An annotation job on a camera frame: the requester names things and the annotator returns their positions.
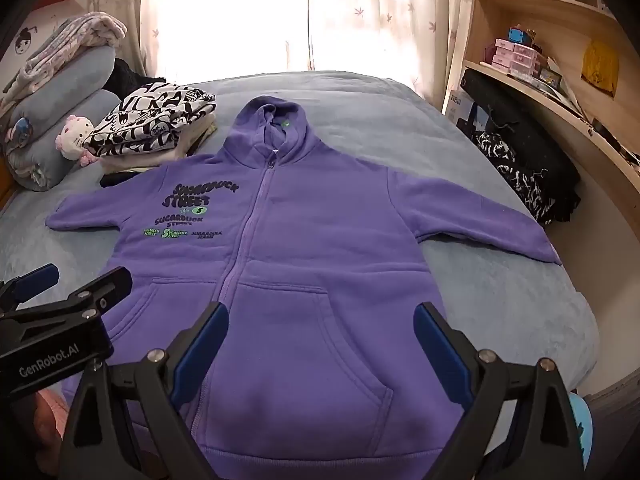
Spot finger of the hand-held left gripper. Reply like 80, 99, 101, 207
0, 262, 61, 311
0, 266, 134, 333

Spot yellow paper sheet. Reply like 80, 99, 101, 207
581, 40, 621, 96

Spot black and white patterned cloth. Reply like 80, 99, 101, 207
472, 130, 556, 226

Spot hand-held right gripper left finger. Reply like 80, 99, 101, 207
59, 301, 230, 480

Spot purple zip hoodie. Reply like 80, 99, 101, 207
45, 94, 563, 480

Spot grey-blue plush bed blanket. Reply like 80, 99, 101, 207
0, 71, 601, 411

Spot pink and white patterned blanket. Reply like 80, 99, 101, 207
0, 10, 128, 111

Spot light blue object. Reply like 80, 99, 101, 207
567, 392, 594, 466

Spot pink bed sheet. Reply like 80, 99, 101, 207
34, 389, 69, 443

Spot black and white printed garment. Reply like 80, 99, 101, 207
82, 80, 218, 158

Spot wooden wall shelf unit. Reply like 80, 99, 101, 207
442, 0, 640, 251

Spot white and pink cat plush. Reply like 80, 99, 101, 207
55, 114, 101, 167

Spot white and blue carton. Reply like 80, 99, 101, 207
447, 91, 491, 133

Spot dark cloth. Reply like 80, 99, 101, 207
107, 57, 151, 98

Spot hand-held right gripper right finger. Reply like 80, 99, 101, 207
413, 301, 586, 480

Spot black folded garment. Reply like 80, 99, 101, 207
99, 170, 142, 189

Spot pink drawer boxes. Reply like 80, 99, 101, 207
492, 37, 542, 79

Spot long black bag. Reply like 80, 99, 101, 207
460, 69, 583, 223

